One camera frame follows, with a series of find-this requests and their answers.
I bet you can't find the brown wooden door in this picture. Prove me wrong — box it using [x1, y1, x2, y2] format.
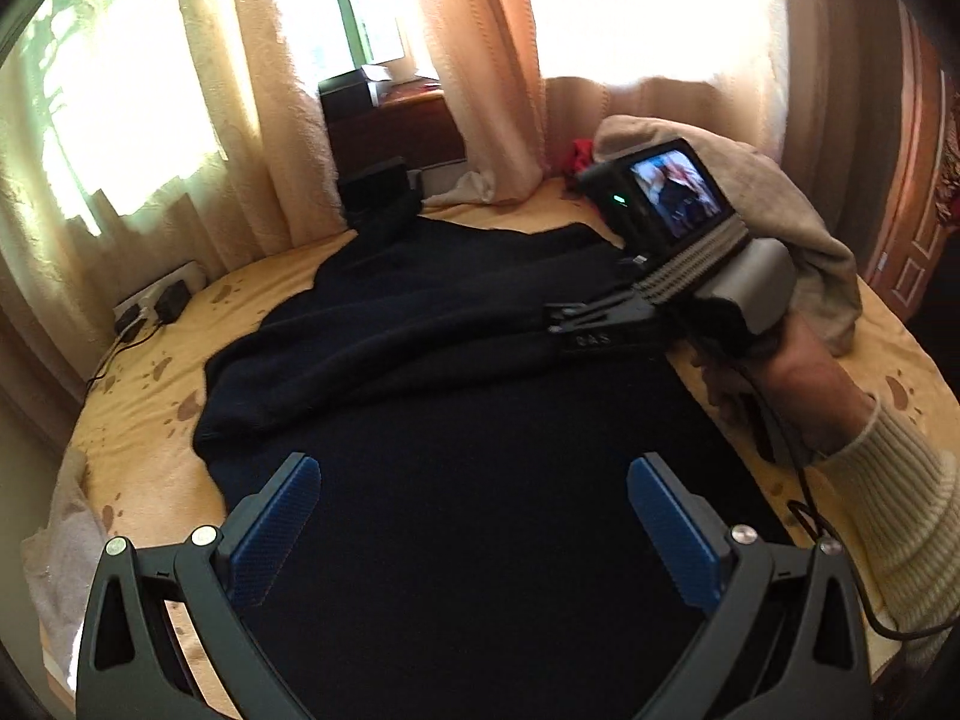
[861, 10, 958, 320]

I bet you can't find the person's right hand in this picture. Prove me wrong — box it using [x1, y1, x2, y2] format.
[693, 312, 877, 457]

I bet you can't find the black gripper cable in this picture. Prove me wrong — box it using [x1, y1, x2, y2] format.
[737, 362, 960, 646]

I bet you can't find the cream patterned curtain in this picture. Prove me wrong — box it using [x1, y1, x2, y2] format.
[0, 0, 902, 407]

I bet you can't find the red cloth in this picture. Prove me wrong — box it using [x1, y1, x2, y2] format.
[560, 138, 594, 184]

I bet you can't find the black knit sweater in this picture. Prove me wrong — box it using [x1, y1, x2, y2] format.
[192, 218, 784, 718]

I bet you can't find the dark wooden nightstand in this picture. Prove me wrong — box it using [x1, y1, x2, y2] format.
[327, 91, 466, 181]

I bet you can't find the white power strip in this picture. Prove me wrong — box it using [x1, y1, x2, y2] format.
[114, 260, 210, 322]

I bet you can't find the black power adapter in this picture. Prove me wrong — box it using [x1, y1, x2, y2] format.
[155, 280, 192, 325]

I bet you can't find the black box on nightstand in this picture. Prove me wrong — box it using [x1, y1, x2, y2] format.
[317, 68, 379, 122]

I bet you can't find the grey folded garment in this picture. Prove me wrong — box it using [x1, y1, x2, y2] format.
[594, 114, 862, 356]

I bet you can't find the right forearm cream sleeve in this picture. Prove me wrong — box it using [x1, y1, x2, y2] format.
[818, 400, 958, 634]

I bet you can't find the yellow patterned bed sheet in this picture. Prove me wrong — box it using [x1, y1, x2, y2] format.
[65, 179, 958, 718]

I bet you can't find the black box by nightstand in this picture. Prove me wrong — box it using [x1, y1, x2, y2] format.
[337, 156, 423, 231]

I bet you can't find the white cloth at bedside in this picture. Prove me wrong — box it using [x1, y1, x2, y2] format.
[21, 447, 106, 695]

